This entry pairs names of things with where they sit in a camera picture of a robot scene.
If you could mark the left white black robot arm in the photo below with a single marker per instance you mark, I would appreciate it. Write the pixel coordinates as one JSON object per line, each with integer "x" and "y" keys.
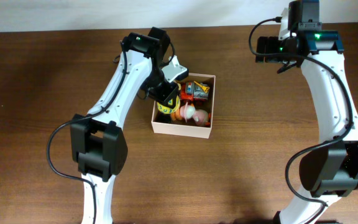
{"x": 97, "y": 140}

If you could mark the yellow ball with letters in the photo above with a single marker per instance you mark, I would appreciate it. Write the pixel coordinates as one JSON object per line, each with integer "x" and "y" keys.
{"x": 172, "y": 107}

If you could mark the yellow plush duck blue scarf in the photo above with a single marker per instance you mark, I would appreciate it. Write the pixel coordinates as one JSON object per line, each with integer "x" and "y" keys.
{"x": 176, "y": 114}

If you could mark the black round cap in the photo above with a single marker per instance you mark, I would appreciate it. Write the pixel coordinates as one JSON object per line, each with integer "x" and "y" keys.
{"x": 163, "y": 118}

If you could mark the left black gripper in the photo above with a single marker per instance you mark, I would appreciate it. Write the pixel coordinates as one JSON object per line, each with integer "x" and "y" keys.
{"x": 171, "y": 93}

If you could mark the white duck toy pink hat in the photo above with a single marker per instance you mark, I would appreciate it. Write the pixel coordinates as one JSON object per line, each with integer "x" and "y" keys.
{"x": 200, "y": 117}

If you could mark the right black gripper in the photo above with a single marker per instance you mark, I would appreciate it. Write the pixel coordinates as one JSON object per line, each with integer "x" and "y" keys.
{"x": 266, "y": 49}

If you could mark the pink cardboard box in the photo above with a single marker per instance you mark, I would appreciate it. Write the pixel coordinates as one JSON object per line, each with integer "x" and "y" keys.
{"x": 190, "y": 129}

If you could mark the red grey toy truck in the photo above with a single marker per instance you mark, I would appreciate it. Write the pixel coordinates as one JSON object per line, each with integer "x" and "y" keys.
{"x": 194, "y": 91}

